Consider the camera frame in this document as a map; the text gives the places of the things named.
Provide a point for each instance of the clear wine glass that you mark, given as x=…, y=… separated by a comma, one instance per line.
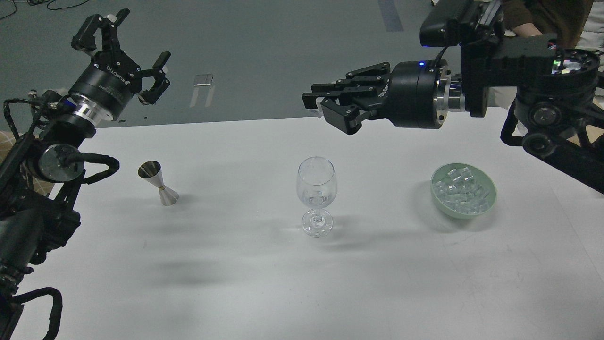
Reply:
x=316, y=187

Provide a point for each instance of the person in brown jacket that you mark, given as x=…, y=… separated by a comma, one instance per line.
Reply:
x=576, y=23

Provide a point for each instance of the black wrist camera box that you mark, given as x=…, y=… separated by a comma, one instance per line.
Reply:
x=460, y=22

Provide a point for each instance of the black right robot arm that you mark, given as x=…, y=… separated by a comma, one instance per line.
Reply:
x=549, y=116

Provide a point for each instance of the tan checkered chair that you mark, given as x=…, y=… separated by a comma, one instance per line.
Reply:
x=7, y=141

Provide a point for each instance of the clear ice cube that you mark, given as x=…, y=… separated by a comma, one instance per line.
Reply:
x=319, y=110

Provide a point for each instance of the steel cocktail jigger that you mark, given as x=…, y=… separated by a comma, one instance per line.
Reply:
x=151, y=172

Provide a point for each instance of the silver floor plate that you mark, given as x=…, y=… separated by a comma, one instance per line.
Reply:
x=203, y=80

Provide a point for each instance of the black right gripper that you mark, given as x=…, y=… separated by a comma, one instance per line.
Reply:
x=418, y=94

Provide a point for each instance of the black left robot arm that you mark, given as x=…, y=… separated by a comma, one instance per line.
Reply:
x=42, y=173

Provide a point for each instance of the green bowl of ice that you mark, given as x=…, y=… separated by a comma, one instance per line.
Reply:
x=462, y=191

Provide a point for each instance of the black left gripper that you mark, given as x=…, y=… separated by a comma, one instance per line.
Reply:
x=112, y=78

